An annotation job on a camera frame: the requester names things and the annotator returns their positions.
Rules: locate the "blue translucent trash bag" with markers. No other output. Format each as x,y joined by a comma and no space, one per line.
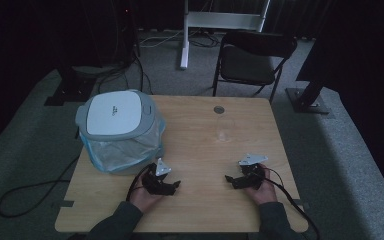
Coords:
123,151

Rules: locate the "grey round table grommet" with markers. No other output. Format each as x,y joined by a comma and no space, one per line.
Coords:
219,109

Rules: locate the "person's right hand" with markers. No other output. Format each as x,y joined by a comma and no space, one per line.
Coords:
264,191

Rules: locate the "black stand base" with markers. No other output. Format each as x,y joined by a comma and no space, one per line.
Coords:
308,101
70,91

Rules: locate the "white metal desk frame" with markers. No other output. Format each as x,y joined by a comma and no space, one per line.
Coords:
220,20

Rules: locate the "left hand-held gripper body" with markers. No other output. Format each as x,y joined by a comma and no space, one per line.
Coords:
156,186

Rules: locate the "black folding chair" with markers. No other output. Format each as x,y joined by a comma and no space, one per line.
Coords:
246,63

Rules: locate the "person's left hand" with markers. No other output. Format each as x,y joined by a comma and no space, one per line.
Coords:
145,198

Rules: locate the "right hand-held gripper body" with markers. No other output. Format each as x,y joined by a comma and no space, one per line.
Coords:
251,173

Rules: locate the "clear drinking glass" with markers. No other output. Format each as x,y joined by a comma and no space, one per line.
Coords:
225,130

